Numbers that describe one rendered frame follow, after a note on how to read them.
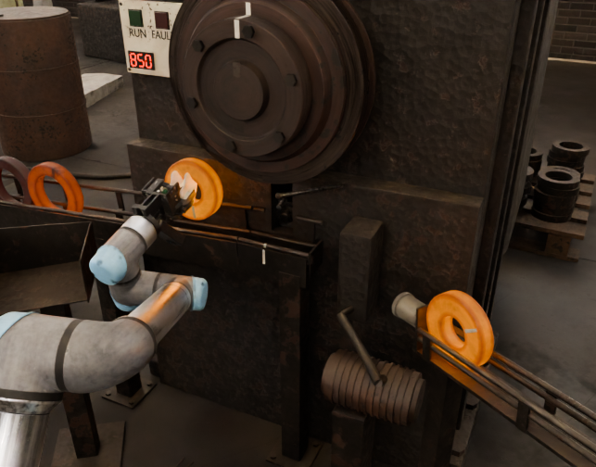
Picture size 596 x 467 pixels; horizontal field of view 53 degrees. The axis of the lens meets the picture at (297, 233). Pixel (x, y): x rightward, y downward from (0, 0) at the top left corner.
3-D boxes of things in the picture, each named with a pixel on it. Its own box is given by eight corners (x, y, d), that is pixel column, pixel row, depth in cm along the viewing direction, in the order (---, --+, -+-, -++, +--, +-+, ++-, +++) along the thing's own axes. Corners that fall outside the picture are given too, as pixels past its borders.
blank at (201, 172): (166, 157, 152) (158, 160, 149) (218, 157, 145) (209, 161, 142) (178, 213, 158) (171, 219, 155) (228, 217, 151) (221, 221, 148)
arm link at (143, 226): (151, 255, 133) (122, 247, 136) (162, 241, 136) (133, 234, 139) (141, 230, 128) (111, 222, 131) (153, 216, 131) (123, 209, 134)
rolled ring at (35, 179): (17, 171, 177) (26, 167, 180) (45, 227, 183) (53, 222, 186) (57, 159, 168) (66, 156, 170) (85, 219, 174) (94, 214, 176)
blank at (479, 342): (452, 365, 126) (440, 371, 124) (429, 294, 127) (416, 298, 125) (505, 364, 112) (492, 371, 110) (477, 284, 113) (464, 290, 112)
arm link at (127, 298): (156, 318, 136) (148, 287, 128) (108, 311, 137) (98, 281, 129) (166, 291, 142) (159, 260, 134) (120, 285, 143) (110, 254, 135)
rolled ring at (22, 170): (20, 161, 176) (30, 157, 178) (-22, 157, 183) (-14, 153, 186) (38, 218, 184) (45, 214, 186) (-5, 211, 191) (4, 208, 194)
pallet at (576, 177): (338, 211, 325) (341, 133, 304) (388, 161, 389) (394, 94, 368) (577, 263, 277) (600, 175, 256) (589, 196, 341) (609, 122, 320)
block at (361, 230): (350, 295, 155) (354, 212, 144) (380, 302, 152) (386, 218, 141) (335, 317, 146) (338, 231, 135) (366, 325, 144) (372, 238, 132)
